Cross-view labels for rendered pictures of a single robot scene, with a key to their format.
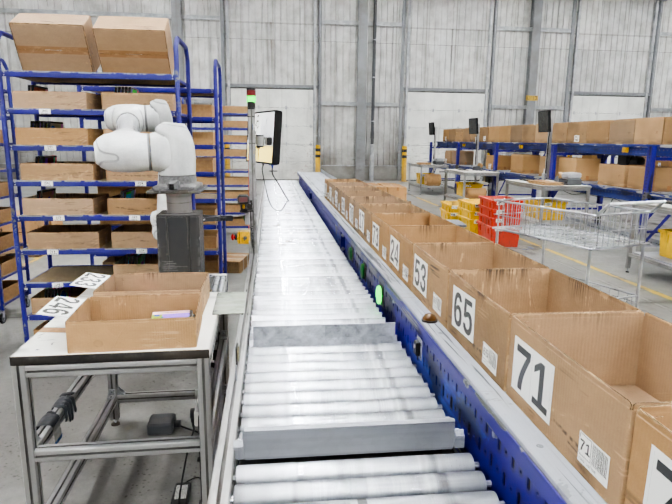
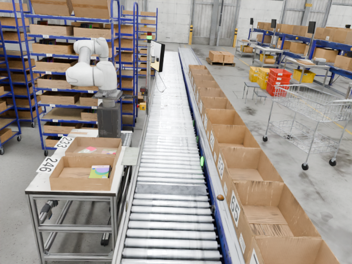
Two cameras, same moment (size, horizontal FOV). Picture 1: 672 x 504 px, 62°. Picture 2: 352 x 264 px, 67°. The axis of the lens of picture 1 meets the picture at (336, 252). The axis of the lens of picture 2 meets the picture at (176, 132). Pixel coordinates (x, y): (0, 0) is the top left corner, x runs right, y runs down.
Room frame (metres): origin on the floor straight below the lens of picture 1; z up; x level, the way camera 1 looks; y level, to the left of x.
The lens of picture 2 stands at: (0.23, -0.07, 1.85)
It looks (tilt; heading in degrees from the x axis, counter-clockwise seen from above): 24 degrees down; 4
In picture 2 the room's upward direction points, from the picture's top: 4 degrees clockwise
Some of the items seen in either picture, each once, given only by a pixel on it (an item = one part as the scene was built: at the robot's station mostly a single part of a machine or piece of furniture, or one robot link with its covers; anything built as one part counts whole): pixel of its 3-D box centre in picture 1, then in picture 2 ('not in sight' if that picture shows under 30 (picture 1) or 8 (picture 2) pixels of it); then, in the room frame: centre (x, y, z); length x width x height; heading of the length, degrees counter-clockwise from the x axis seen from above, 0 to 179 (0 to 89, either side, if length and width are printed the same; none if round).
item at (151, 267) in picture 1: (152, 266); (100, 112); (3.43, 1.16, 0.59); 0.40 x 0.30 x 0.10; 95
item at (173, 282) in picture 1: (155, 293); (95, 150); (2.07, 0.70, 0.80); 0.38 x 0.28 x 0.10; 97
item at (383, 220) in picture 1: (410, 237); (222, 125); (2.46, -0.34, 0.96); 0.39 x 0.29 x 0.17; 7
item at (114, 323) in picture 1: (140, 320); (85, 172); (1.75, 0.64, 0.80); 0.38 x 0.28 x 0.10; 100
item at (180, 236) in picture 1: (181, 248); (109, 122); (2.40, 0.68, 0.91); 0.26 x 0.26 x 0.33; 8
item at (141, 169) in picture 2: (317, 320); (171, 171); (2.00, 0.07, 0.72); 0.52 x 0.05 x 0.05; 97
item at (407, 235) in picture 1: (436, 255); (232, 145); (2.07, -0.38, 0.96); 0.39 x 0.29 x 0.17; 7
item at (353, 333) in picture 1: (325, 337); (171, 190); (1.70, 0.03, 0.76); 0.46 x 0.01 x 0.09; 97
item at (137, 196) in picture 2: (325, 352); (171, 198); (1.67, 0.03, 0.72); 0.52 x 0.05 x 0.05; 97
